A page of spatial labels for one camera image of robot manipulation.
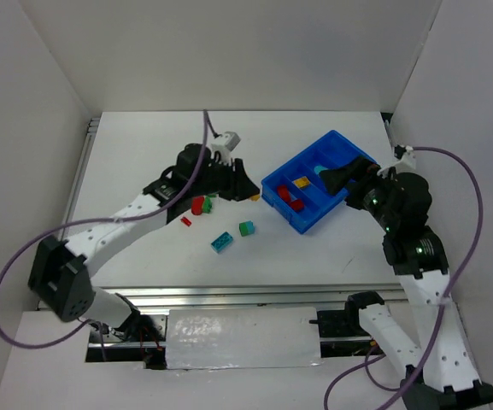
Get orange yellow lego brick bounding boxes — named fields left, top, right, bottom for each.
left=293, top=177, right=310, bottom=189

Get red rectangular lego brick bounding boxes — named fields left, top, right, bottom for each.
left=276, top=184, right=292, bottom=203

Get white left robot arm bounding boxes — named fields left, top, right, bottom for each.
left=28, top=143, right=260, bottom=341

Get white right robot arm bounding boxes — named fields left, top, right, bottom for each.
left=319, top=156, right=493, bottom=409

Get green curved lego piece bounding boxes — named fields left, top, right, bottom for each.
left=202, top=196, right=213, bottom=214

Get red oval lego piece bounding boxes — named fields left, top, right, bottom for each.
left=191, top=196, right=205, bottom=216

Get green and cyan lego stack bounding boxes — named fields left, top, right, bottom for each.
left=238, top=220, right=255, bottom=237

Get blue plastic sorting bin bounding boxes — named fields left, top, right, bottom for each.
left=261, top=130, right=370, bottom=234

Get red lego in bin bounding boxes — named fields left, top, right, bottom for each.
left=289, top=198, right=305, bottom=213

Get small red lego piece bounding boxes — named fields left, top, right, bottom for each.
left=180, top=217, right=192, bottom=226

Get cyan rectangular lego brick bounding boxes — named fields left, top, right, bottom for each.
left=210, top=231, right=234, bottom=254

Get silver foil covered plate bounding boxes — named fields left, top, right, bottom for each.
left=165, top=307, right=321, bottom=370

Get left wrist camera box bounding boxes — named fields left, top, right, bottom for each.
left=211, top=132, right=241, bottom=165

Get aluminium table edge rail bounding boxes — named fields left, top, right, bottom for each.
left=108, top=284, right=407, bottom=313

